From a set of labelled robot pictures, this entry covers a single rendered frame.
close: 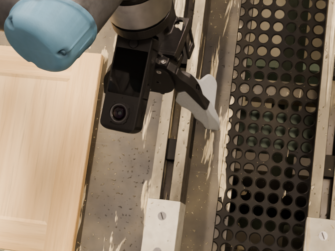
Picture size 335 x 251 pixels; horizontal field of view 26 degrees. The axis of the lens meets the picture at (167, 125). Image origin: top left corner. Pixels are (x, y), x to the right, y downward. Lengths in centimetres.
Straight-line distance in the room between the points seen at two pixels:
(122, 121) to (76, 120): 63
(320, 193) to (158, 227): 30
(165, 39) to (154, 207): 52
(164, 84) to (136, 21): 11
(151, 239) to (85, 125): 27
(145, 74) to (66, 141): 64
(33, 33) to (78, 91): 80
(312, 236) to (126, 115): 58
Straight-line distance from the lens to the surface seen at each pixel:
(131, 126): 82
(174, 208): 133
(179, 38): 87
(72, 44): 67
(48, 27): 66
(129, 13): 78
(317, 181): 132
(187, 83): 87
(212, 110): 91
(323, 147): 133
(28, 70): 151
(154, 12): 79
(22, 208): 146
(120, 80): 83
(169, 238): 133
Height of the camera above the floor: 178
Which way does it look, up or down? 28 degrees down
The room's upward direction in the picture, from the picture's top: straight up
